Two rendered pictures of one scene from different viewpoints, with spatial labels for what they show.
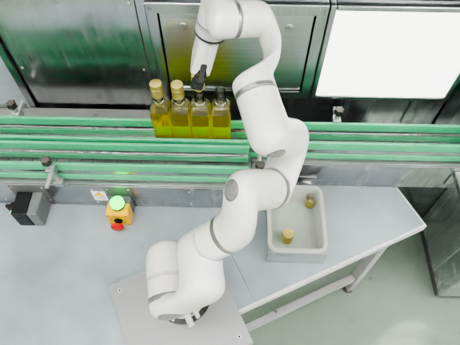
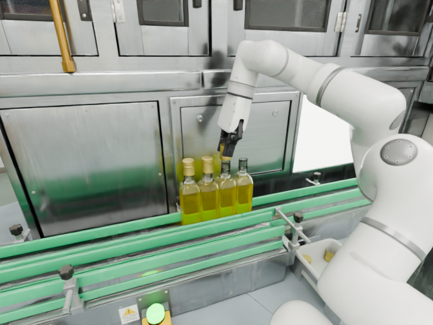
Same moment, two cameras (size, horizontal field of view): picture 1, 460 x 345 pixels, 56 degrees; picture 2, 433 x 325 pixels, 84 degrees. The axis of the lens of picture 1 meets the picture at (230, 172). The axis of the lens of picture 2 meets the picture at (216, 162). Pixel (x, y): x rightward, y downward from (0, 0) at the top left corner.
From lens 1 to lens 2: 0.69 m
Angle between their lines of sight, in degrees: 37
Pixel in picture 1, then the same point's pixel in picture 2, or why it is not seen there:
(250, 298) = not seen: outside the picture
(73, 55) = (93, 168)
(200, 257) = (393, 280)
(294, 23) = (278, 108)
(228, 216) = (418, 185)
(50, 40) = (71, 153)
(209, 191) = (251, 266)
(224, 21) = (278, 46)
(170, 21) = (189, 115)
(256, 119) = (367, 86)
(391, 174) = not seen: hidden behind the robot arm
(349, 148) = (339, 198)
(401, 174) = not seen: hidden behind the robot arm
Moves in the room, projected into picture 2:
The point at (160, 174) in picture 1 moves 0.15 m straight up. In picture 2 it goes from (201, 258) to (200, 213)
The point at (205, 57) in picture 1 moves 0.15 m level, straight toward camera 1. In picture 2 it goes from (243, 110) to (280, 123)
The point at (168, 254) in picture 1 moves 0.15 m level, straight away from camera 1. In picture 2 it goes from (312, 316) to (236, 256)
